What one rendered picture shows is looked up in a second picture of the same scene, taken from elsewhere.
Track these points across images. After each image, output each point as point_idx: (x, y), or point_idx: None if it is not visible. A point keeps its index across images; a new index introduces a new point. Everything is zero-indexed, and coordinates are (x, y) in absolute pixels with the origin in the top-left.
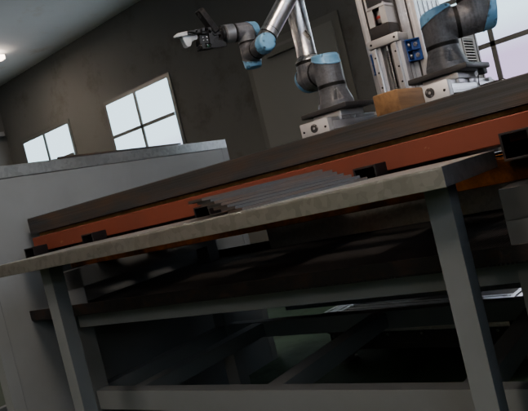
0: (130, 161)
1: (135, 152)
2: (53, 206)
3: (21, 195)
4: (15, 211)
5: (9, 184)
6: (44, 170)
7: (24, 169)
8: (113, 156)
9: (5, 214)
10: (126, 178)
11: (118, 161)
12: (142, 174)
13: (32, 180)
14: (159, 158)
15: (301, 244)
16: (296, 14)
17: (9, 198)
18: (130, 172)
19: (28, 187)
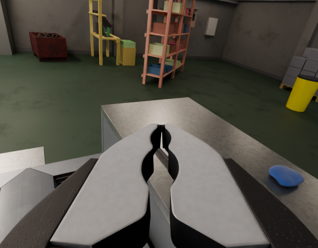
0: (161, 211)
1: (168, 213)
2: None
3: (111, 140)
4: (109, 144)
5: (109, 130)
6: (119, 140)
7: (113, 129)
8: (150, 187)
9: (107, 141)
10: (153, 215)
11: (152, 196)
12: (166, 236)
13: (115, 139)
14: None
15: None
16: None
17: (109, 136)
18: (158, 216)
19: (113, 139)
